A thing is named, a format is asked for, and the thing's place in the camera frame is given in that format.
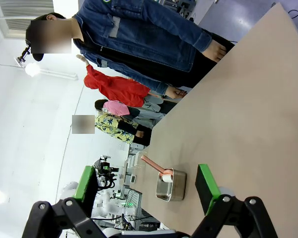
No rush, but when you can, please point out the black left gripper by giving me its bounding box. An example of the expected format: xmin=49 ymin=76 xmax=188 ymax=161
xmin=96 ymin=155 xmax=120 ymax=180

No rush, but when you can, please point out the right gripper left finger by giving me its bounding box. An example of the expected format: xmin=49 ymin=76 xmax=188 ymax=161
xmin=21 ymin=165 xmax=107 ymax=238

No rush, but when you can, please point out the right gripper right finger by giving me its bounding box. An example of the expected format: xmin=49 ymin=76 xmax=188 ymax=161
xmin=192 ymin=163 xmax=280 ymax=238

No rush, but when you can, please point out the person's right forearm denim sleeve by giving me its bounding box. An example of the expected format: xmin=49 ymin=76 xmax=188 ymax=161
xmin=129 ymin=71 xmax=169 ymax=95

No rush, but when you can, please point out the person's left forearm denim sleeve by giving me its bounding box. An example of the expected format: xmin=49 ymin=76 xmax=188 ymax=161
xmin=158 ymin=14 xmax=213 ymax=54

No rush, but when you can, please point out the person's right hand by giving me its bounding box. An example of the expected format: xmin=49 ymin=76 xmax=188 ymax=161
xmin=165 ymin=86 xmax=189 ymax=100

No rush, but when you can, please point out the person's left hand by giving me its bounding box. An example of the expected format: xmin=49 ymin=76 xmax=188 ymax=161
xmin=204 ymin=40 xmax=228 ymax=63

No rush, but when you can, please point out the rectangular metal tin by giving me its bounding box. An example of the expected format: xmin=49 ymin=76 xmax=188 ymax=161
xmin=155 ymin=168 xmax=187 ymax=202

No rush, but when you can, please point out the person in yellow floral shirt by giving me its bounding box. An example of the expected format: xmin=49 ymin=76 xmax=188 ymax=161
xmin=94 ymin=113 xmax=153 ymax=147

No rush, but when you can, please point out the person with pink cap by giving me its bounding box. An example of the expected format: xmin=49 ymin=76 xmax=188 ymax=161
xmin=94 ymin=95 xmax=177 ymax=122

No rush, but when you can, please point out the person in red jacket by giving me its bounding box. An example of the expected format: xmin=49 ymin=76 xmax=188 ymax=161
xmin=76 ymin=54 xmax=151 ymax=108

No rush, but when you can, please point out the person in denim jacket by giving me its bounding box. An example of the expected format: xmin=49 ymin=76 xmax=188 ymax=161
xmin=24 ymin=0 xmax=236 ymax=100

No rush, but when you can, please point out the pink-handled lint roller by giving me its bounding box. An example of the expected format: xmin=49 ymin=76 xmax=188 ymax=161
xmin=141 ymin=155 xmax=175 ymax=184

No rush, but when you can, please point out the black head-mounted camera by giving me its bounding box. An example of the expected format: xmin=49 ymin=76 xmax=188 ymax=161
xmin=16 ymin=39 xmax=32 ymax=66

